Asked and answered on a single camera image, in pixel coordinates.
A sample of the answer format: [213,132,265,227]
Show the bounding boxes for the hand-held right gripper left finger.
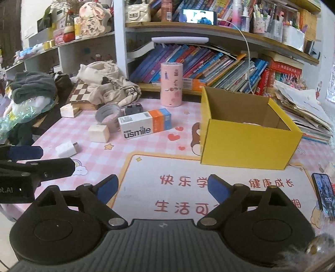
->
[34,175,129,232]

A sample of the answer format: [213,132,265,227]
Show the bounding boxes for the grey purple toy truck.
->
[124,103,143,117]

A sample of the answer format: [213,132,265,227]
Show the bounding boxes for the wooden bookshelf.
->
[112,0,321,100]

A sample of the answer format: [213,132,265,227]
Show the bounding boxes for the orange small box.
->
[183,77,207,91]

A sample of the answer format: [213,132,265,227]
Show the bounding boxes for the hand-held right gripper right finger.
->
[197,175,296,231]

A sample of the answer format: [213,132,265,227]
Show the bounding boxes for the grey fur pompom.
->
[272,234,335,272]

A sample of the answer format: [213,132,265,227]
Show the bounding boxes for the dark bag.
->
[54,72,73,93]

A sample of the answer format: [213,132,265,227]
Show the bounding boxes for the white cable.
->
[217,18,256,95]

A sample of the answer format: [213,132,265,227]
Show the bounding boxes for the grey folded cloth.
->
[10,72,58,104]

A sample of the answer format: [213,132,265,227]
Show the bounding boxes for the thick white book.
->
[128,40,155,58]

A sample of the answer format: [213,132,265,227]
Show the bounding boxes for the white quilted handbag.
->
[124,4,152,23]

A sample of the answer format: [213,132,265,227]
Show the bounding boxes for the dark green cloth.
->
[8,123,34,147]

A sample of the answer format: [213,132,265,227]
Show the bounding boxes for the black smartphone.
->
[311,173,335,219]

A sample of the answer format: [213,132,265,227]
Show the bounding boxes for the white side shelf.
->
[5,31,116,79]

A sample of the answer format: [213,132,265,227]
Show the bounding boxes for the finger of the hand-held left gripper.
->
[0,158,75,187]
[0,145,44,160]

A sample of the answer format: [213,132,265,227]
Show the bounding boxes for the row of upright books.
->
[149,0,257,27]

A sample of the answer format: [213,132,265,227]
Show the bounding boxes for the yellow cardboard box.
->
[200,86,303,170]

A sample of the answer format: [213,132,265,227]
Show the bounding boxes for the pen holder with pens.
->
[253,4,284,34]

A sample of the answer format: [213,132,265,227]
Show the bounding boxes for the cream printed cloth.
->
[76,61,142,110]

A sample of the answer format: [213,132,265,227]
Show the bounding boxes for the smartphone playing video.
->
[179,8,218,26]

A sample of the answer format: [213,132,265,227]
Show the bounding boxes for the pale wooden block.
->
[88,124,110,143]

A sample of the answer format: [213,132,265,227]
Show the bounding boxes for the iridescent plastic bag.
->
[0,95,59,138]

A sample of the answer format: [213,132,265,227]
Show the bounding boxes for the wooden chessboard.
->
[65,78,105,111]

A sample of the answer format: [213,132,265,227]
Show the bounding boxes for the row of colourful books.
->
[129,44,304,96]

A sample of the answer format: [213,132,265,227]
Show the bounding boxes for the pink checked desk mat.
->
[26,98,335,231]

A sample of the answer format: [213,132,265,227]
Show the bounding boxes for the pink bunny decoration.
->
[77,1,109,37]

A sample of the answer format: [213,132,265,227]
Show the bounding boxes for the white charger plug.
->
[55,141,80,159]

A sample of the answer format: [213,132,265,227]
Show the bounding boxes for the white desk lamp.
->
[151,37,210,45]

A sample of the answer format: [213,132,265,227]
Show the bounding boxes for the pink cylinder speaker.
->
[160,62,184,108]

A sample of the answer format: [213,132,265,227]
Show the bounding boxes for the white orange toothpaste box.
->
[118,108,172,140]

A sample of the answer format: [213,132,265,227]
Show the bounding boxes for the stack of papers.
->
[273,81,334,144]

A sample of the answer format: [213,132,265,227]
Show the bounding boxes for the grey tape roll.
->
[95,104,122,134]

